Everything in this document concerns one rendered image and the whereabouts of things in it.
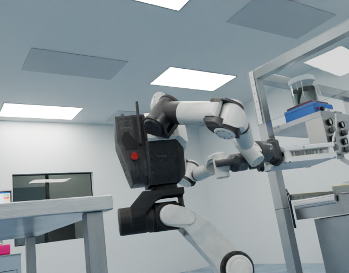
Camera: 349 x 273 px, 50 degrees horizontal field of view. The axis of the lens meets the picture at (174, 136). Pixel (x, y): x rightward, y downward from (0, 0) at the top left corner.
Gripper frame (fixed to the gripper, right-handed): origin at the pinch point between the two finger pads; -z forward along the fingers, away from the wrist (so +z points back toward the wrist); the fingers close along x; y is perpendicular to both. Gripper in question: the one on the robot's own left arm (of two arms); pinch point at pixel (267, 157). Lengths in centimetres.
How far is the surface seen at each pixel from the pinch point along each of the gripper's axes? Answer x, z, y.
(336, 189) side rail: 19.6, -37.3, -16.4
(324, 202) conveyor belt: 25.1, -31.8, -22.0
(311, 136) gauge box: -10.5, -33.0, -19.1
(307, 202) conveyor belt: 23.8, -26.1, -30.1
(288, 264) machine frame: 55, -11, -38
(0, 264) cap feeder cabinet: 30, 194, -168
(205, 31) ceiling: -184, -30, -208
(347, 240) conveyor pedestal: 47, -42, -28
